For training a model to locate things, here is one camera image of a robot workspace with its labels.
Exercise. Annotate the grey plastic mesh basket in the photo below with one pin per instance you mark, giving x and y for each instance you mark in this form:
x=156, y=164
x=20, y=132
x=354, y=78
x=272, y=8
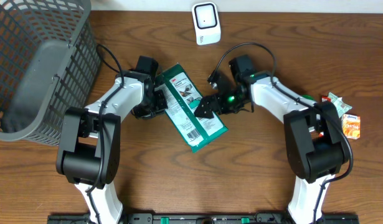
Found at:
x=48, y=63

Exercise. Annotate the mint green wipes packet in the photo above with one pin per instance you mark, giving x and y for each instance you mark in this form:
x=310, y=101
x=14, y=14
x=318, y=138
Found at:
x=341, y=107

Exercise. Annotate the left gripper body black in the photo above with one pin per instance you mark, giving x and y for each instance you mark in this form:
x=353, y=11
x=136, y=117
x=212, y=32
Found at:
x=159, y=106

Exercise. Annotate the green 3M gloves package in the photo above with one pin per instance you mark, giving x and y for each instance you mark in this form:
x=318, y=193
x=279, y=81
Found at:
x=183, y=98

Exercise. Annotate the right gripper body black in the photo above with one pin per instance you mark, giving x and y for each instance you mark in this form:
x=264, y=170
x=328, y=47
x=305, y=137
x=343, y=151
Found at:
x=231, y=100

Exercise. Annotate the red snack bar wrapper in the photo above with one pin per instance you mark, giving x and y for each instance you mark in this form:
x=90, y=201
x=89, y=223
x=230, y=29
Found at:
x=325, y=98

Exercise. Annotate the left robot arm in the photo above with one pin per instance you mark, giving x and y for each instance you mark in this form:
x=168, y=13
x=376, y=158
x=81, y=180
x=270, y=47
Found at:
x=89, y=146

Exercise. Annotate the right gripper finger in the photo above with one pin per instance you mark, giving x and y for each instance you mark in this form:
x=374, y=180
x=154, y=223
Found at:
x=213, y=102
x=203, y=111

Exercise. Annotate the green lid glass jar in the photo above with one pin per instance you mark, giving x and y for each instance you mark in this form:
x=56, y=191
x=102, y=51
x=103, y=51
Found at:
x=307, y=97

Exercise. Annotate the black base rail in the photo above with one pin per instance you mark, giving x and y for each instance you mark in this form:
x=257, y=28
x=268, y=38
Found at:
x=148, y=218

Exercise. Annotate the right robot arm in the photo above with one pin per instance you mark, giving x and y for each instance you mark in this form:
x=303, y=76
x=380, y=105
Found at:
x=316, y=146

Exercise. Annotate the white barcode scanner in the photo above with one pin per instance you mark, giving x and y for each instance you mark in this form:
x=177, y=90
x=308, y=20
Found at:
x=206, y=23

